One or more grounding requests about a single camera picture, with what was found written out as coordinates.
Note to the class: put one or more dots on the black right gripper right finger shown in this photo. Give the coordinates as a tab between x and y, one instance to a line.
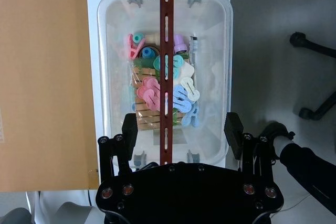
233	134

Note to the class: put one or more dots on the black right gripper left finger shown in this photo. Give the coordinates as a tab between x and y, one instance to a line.
129	134

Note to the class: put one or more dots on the bag of wooden pegs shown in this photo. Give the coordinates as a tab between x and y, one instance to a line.
145	119

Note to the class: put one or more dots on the light blue clothes peg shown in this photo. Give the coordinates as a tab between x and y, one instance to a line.
191	119

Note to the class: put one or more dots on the pink clothes peg pair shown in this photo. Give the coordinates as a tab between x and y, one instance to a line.
149	93

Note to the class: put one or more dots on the cream clothes peg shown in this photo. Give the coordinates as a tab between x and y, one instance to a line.
191	89

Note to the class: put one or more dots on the clear plastic storage bin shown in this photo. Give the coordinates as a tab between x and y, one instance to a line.
210	58

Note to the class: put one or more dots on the blue round cap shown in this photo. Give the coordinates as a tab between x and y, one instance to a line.
147	52

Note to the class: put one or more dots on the grey rounded base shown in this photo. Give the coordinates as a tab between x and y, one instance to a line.
14	216
78	213

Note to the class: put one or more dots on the grey toothbrush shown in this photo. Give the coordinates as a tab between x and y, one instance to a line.
194	48

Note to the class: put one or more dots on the brown cardboard box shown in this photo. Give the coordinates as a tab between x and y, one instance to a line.
44	82

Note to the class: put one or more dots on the purple plastic cap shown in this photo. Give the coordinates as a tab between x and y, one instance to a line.
180	43

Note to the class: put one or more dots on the black chair base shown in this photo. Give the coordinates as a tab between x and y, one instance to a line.
319	48

